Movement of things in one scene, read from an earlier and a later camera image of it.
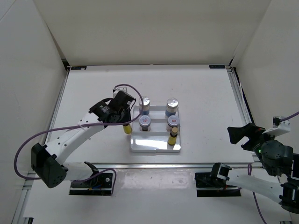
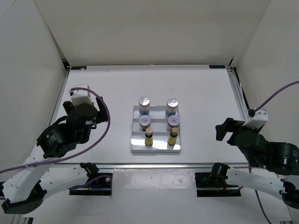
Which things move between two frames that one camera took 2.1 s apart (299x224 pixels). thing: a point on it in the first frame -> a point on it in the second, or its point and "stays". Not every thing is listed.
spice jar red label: (173, 121) stays
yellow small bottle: (127, 129) -> (148, 137)
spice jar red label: (145, 123) stays
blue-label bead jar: (145, 107) stays
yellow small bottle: (172, 139) stays
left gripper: (127, 118) -> (102, 115)
